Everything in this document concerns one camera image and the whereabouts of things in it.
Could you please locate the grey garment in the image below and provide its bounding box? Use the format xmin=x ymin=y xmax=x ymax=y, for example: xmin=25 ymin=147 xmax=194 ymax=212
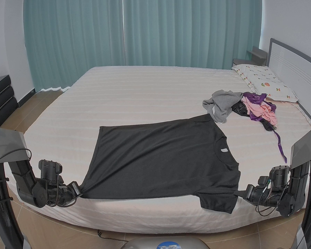
xmin=203 ymin=90 xmax=243 ymax=124

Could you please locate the black T-shirt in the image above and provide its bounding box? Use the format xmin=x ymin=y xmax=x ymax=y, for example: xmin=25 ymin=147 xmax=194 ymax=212
xmin=80 ymin=114 xmax=241 ymax=215

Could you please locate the white printed pillow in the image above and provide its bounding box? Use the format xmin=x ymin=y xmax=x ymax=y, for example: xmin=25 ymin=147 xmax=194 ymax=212
xmin=231 ymin=64 xmax=299 ymax=103

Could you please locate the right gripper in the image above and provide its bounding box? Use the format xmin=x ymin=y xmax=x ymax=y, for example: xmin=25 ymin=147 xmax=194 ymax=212
xmin=243 ymin=185 xmax=264 ymax=205

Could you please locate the black cable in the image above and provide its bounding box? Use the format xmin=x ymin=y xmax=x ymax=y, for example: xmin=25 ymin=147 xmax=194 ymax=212
xmin=0 ymin=147 xmax=32 ymax=167
xmin=97 ymin=230 xmax=126 ymax=243

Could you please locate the black chest of drawers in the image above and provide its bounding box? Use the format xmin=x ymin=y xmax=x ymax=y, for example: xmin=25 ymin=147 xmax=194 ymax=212
xmin=0 ymin=75 xmax=18 ymax=128

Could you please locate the bed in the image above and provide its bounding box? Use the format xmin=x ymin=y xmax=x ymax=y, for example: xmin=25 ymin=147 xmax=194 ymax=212
xmin=4 ymin=38 xmax=311 ymax=234

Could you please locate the blue-green curtain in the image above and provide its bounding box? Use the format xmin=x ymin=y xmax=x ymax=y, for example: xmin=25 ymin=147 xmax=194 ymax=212
xmin=23 ymin=0 xmax=125 ymax=91
xmin=122 ymin=0 xmax=263 ymax=69

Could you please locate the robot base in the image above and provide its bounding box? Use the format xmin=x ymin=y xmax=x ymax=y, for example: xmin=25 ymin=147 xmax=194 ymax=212
xmin=119 ymin=236 xmax=207 ymax=249

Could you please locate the grey bedside table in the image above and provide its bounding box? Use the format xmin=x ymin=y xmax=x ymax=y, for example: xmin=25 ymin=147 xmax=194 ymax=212
xmin=232 ymin=46 xmax=268 ymax=67

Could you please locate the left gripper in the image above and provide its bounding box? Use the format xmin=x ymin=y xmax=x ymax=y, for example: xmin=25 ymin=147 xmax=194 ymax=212
xmin=63 ymin=182 xmax=83 ymax=204

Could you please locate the pile of clothes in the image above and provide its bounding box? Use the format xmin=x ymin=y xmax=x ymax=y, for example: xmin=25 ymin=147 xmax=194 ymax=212
xmin=232 ymin=92 xmax=288 ymax=164

